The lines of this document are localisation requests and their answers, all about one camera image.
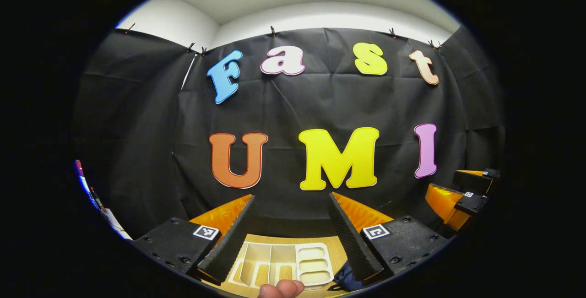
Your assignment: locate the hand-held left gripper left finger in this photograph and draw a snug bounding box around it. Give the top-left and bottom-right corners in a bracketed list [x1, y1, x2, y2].
[133, 194, 257, 285]

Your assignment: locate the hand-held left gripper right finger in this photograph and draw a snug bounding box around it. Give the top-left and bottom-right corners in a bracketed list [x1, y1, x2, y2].
[327, 192, 449, 282]

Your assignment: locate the colourful striped panel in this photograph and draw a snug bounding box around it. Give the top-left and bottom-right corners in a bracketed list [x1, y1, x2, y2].
[73, 160, 99, 209]

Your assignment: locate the navy blue schoolbag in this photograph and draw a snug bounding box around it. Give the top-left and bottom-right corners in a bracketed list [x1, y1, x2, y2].
[333, 260, 362, 292]

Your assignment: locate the row of black cloth clips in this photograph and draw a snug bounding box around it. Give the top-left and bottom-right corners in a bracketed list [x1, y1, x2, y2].
[124, 22, 444, 56]

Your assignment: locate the cream plastic bookshelf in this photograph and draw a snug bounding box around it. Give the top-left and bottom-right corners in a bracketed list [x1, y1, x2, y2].
[228, 242, 335, 289]

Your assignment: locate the white device with cables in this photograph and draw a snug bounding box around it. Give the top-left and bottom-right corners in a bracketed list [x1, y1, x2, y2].
[102, 207, 133, 241]

